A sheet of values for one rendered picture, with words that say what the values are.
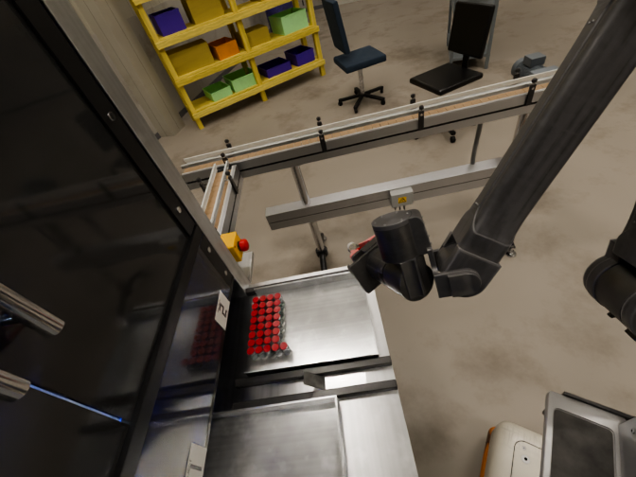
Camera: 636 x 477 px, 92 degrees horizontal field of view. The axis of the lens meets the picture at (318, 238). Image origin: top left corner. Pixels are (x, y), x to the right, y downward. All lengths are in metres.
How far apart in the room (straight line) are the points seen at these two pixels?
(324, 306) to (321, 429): 0.31
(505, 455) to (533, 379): 0.52
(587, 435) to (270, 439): 0.59
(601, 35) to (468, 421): 1.53
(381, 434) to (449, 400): 0.97
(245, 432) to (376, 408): 0.31
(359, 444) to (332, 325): 0.29
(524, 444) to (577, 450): 0.79
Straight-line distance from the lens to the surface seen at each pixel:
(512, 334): 1.93
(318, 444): 0.81
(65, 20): 0.70
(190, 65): 4.72
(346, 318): 0.89
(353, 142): 1.54
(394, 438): 0.79
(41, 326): 0.41
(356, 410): 0.81
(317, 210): 1.78
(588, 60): 0.44
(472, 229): 0.43
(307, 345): 0.88
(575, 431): 0.69
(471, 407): 1.74
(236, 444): 0.87
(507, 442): 1.45
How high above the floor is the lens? 1.66
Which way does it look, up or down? 45 degrees down
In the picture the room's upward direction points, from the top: 18 degrees counter-clockwise
